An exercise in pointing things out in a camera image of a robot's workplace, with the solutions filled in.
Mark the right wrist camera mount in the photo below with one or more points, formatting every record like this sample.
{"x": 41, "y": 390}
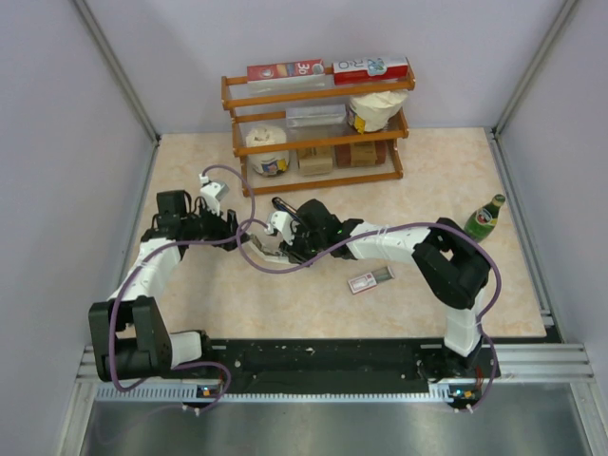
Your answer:
{"x": 280, "y": 222}

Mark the blue black stapler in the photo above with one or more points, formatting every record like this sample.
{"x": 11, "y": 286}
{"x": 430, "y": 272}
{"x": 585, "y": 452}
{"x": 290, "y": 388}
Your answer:
{"x": 281, "y": 205}

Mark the red white toothpaste box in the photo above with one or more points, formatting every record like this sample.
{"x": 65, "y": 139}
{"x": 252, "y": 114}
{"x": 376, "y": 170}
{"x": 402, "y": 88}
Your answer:
{"x": 369, "y": 69}

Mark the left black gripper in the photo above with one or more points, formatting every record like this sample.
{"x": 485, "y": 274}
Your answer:
{"x": 222, "y": 230}

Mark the white slotted cable duct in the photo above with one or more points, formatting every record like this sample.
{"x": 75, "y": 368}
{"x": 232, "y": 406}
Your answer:
{"x": 192, "y": 394}

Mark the silver staple strip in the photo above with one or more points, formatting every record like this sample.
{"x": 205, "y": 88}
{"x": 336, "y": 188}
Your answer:
{"x": 383, "y": 274}

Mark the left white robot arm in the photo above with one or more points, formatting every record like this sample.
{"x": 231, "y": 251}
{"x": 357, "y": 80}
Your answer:
{"x": 129, "y": 337}

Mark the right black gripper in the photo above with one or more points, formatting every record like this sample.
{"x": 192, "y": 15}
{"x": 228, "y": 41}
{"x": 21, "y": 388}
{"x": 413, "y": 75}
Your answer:
{"x": 293, "y": 250}

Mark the small staple box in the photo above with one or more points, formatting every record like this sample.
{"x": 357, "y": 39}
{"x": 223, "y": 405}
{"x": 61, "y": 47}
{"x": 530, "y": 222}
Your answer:
{"x": 362, "y": 283}

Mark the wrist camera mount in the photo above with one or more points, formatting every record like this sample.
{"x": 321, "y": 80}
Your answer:
{"x": 280, "y": 222}
{"x": 211, "y": 193}

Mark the tan cardboard box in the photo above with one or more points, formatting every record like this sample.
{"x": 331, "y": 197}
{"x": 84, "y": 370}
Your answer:
{"x": 313, "y": 161}

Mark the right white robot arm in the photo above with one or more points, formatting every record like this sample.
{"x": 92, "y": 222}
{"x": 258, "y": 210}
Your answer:
{"x": 451, "y": 264}

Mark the red foil wrap box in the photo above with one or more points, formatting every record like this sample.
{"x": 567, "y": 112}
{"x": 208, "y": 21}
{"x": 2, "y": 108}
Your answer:
{"x": 276, "y": 76}

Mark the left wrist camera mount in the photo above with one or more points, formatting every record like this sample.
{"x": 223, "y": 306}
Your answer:
{"x": 211, "y": 193}

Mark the brown brick-pattern box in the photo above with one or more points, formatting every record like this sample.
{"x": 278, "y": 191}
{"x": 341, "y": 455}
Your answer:
{"x": 360, "y": 154}

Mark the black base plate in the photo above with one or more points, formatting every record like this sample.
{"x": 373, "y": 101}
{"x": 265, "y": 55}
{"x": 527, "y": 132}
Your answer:
{"x": 336, "y": 366}

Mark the wooden three-tier shelf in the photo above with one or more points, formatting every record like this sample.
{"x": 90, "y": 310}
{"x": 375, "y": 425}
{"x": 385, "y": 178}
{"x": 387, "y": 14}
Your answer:
{"x": 271, "y": 110}

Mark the green glass bottle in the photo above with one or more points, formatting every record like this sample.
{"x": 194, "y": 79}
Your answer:
{"x": 482, "y": 222}

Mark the clear plastic box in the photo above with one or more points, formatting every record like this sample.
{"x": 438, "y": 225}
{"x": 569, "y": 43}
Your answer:
{"x": 314, "y": 119}

